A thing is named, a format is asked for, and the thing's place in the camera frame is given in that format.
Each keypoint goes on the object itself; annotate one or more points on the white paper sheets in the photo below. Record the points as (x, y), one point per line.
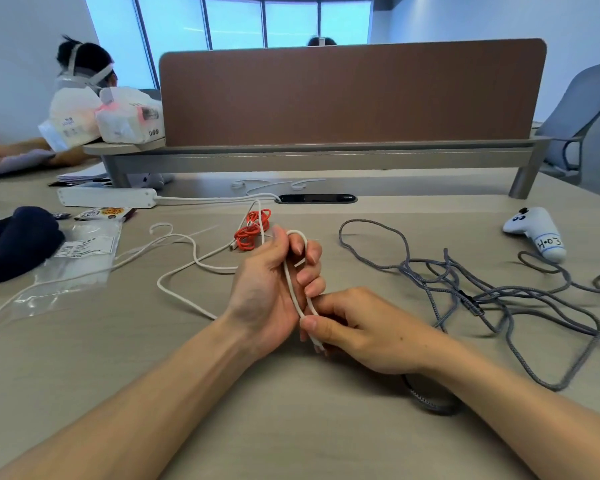
(15, 162)

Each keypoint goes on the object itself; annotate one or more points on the large glass window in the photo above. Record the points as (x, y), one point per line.
(175, 19)

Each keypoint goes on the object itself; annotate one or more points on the person's left forearm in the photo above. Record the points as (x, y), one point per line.
(130, 419)

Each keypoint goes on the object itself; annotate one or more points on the small purple candy wrapper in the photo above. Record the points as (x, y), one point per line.
(61, 216)

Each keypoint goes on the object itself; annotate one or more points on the grey metal desk shelf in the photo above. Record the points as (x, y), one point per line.
(320, 158)

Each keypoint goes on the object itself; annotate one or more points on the grey office chair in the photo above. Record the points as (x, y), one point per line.
(152, 93)
(580, 94)

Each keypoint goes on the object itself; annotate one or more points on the person's left hand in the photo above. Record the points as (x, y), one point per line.
(260, 299)

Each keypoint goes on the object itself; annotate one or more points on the white tissue pack pink label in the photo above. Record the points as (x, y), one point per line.
(125, 124)

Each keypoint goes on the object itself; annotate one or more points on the brown desk divider panel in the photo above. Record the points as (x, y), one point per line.
(350, 89)

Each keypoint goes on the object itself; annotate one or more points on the small white rounded object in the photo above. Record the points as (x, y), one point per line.
(155, 181)

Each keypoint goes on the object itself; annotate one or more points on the black flat tablet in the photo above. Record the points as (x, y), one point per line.
(80, 182)

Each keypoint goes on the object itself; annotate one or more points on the white printed snack packet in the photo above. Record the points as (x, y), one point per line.
(102, 213)

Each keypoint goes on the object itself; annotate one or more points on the person's right forearm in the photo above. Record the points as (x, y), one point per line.
(530, 419)

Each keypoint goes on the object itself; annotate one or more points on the white labelled hand controller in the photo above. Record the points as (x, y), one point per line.
(537, 232)

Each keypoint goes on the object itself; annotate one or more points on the round beige shelf board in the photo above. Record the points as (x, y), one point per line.
(115, 148)

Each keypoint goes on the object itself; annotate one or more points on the white power strip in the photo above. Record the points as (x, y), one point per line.
(107, 197)

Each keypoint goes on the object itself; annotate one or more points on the person's right hand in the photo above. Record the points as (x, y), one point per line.
(380, 334)

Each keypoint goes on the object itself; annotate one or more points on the navy baseball cap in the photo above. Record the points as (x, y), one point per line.
(15, 244)

